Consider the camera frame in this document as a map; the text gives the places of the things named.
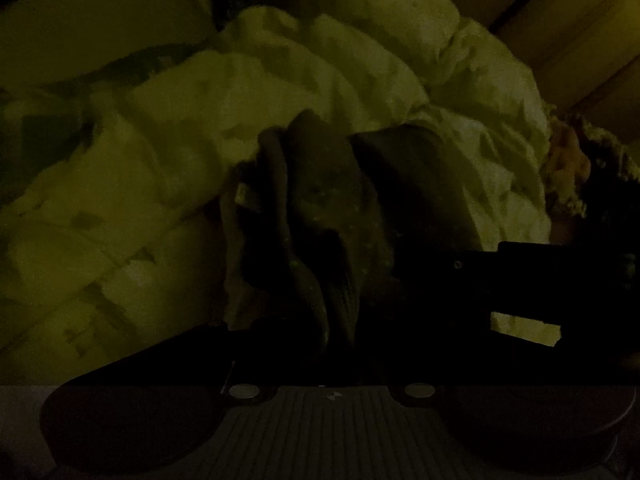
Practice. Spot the light crumpled blanket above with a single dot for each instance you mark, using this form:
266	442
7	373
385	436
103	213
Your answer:
210	125

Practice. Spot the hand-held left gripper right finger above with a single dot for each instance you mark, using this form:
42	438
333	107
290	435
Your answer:
380	347

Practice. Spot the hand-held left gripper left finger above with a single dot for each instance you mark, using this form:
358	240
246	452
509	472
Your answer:
287	342

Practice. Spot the light pillow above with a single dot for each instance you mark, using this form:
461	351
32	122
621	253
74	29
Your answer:
95	20

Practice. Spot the dark small garment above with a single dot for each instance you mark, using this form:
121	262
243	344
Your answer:
325	220

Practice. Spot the orange textured cloth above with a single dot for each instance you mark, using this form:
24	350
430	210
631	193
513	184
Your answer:
570	160

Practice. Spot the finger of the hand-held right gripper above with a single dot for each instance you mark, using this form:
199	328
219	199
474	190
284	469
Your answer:
450	280

